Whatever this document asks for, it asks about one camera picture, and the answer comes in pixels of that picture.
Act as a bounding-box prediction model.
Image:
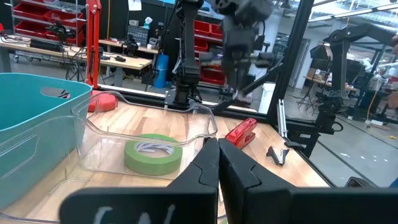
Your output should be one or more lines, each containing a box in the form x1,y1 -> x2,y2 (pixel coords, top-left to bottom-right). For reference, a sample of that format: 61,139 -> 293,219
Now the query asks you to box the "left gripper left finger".
58,138 -> 221,224

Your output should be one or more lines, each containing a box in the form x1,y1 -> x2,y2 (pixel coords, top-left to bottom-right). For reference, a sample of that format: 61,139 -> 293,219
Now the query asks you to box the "white waste bin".
257,82 -> 278,115

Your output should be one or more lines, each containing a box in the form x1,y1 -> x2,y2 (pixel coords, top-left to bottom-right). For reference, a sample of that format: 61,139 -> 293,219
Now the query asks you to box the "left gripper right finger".
218,138 -> 398,224

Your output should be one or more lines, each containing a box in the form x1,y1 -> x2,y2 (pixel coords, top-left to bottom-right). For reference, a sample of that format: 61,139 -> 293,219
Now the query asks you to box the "clear plastic bin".
70,90 -> 218,183
0,115 -> 218,224

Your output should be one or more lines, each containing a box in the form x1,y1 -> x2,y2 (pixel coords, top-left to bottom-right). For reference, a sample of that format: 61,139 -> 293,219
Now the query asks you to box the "black aluminium table frame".
98,0 -> 338,187

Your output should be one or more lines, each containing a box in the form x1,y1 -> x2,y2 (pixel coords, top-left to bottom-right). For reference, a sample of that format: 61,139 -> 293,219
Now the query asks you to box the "red stapler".
224,117 -> 258,149

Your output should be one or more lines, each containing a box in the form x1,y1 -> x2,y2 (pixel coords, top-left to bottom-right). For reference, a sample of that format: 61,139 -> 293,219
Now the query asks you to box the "silver aluminium bar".
276,98 -> 289,139

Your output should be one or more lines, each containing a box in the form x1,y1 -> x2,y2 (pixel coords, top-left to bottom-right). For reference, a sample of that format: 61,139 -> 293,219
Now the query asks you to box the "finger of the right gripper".
236,66 -> 247,94
228,66 -> 238,94

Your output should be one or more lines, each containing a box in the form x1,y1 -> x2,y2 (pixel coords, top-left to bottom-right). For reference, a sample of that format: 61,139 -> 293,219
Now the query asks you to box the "shelf with red bins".
10,0 -> 87,47

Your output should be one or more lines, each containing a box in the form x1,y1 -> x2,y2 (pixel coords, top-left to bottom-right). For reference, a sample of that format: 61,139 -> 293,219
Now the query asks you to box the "wooden workbench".
0,37 -> 153,90

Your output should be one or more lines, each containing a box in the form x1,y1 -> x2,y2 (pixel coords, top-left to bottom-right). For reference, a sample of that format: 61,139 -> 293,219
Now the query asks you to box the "rack of red storage bins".
193,19 -> 229,86

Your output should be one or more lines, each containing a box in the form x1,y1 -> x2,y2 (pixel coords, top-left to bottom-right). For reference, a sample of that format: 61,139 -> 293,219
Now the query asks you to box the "green tape roll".
124,133 -> 183,176

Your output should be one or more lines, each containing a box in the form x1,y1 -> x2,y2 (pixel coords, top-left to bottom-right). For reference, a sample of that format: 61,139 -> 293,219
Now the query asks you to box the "teal plastic bin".
0,72 -> 93,210

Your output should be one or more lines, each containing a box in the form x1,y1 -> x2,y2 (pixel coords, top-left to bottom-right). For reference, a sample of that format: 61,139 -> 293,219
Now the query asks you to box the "red desk lamp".
85,0 -> 119,113

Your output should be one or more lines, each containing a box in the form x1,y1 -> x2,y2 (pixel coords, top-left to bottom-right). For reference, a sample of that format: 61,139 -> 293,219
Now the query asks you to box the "blue cylinder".
154,54 -> 170,89

